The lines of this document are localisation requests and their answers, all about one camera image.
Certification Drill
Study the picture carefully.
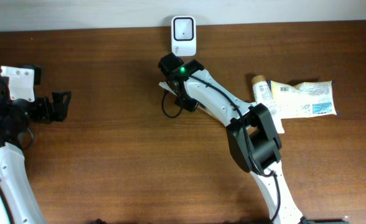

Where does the white cream tube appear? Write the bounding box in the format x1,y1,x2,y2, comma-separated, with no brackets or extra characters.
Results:
251,75,285,134

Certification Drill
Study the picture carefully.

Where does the white barcode scanner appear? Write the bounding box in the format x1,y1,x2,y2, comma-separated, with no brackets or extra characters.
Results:
171,16,197,57

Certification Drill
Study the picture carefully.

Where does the right black cable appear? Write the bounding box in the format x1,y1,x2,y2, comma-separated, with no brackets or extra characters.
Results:
161,74,282,223

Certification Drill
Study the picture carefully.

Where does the pale yellow snack bag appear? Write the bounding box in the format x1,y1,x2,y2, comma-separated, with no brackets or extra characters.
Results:
268,81,337,119

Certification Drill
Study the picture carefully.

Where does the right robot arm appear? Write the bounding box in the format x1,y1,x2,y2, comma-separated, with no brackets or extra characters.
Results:
158,53,307,224

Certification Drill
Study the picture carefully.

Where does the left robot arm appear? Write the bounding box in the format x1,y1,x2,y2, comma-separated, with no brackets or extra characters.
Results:
0,76,72,223

